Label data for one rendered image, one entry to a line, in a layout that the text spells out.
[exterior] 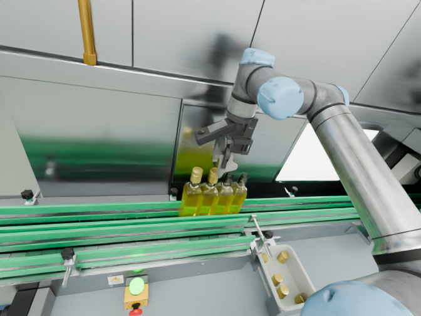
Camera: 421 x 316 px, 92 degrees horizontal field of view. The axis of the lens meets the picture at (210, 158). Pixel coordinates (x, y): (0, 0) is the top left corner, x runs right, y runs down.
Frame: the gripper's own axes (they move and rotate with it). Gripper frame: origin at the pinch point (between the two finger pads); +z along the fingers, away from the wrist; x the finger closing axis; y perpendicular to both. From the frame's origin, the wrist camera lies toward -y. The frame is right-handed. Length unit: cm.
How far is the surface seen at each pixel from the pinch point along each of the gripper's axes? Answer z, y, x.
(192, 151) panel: 2.4, -5.2, 12.1
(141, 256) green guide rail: 25.6, -21.6, -13.3
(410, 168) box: 5, 116, 9
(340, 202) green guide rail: 25, 77, 4
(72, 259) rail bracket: 19.6, -39.2, -15.3
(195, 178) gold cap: 3.0, -6.2, -1.5
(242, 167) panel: 9.7, 17.8, 12.1
